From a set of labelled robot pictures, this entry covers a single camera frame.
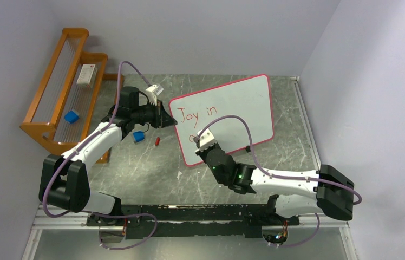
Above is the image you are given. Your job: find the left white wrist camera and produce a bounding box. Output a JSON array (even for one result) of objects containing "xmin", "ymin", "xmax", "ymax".
[{"xmin": 145, "ymin": 84, "xmax": 164, "ymax": 106}]

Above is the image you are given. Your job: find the red marker cap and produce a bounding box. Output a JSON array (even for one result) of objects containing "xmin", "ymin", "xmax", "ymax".
[{"xmin": 155, "ymin": 137, "xmax": 161, "ymax": 146}]

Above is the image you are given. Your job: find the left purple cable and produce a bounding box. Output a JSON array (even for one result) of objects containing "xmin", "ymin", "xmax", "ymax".
[{"xmin": 42, "ymin": 60, "xmax": 158, "ymax": 251}]

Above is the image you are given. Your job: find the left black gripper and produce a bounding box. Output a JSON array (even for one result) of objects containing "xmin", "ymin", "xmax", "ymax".
[{"xmin": 132, "ymin": 99, "xmax": 177, "ymax": 129}]

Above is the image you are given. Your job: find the red framed whiteboard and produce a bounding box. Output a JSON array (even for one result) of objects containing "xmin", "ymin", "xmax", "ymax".
[{"xmin": 169, "ymin": 74, "xmax": 275, "ymax": 166}]

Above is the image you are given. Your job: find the white red cardboard box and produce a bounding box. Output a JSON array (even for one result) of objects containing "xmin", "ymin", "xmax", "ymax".
[{"xmin": 76, "ymin": 64, "xmax": 97, "ymax": 88}]

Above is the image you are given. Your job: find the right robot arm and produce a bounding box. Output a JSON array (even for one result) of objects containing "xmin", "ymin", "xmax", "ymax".
[{"xmin": 196, "ymin": 144, "xmax": 355, "ymax": 224}]

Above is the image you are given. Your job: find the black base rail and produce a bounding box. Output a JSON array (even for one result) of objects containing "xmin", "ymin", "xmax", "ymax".
[{"xmin": 86, "ymin": 204, "xmax": 299, "ymax": 239}]

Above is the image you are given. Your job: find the blue eraser on shelf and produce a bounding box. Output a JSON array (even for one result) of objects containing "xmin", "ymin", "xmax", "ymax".
[{"xmin": 64, "ymin": 109, "xmax": 80, "ymax": 124}]

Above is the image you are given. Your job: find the orange wooden shelf rack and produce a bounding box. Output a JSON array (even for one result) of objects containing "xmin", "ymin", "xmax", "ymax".
[{"xmin": 20, "ymin": 28, "xmax": 124, "ymax": 155}]

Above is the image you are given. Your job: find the blue eraser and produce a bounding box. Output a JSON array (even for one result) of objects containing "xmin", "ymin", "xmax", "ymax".
[
  {"xmin": 64, "ymin": 109, "xmax": 80, "ymax": 124},
  {"xmin": 133, "ymin": 131, "xmax": 145, "ymax": 144}
]

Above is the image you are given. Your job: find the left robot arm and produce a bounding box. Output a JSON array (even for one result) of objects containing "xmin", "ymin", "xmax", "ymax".
[{"xmin": 39, "ymin": 84, "xmax": 177, "ymax": 225}]

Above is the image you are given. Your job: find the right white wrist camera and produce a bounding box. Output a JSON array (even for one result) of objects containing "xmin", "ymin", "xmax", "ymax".
[{"xmin": 193, "ymin": 128, "xmax": 217, "ymax": 151}]

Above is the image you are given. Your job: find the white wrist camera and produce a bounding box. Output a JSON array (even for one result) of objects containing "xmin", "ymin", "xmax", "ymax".
[
  {"xmin": 193, "ymin": 128, "xmax": 217, "ymax": 151},
  {"xmin": 145, "ymin": 84, "xmax": 164, "ymax": 106}
]

